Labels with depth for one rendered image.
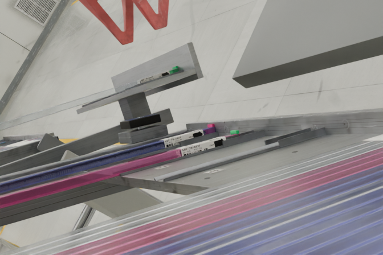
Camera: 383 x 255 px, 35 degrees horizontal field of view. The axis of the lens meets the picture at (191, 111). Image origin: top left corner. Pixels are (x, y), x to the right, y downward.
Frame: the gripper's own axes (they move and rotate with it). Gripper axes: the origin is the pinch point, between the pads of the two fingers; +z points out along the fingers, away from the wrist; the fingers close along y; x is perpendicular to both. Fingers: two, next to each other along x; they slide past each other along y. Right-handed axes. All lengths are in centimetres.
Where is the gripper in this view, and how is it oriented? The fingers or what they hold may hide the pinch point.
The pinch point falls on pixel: (141, 29)
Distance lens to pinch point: 66.9
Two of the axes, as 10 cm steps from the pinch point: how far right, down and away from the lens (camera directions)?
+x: 8.4, -3.3, 4.4
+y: 4.4, -0.6, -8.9
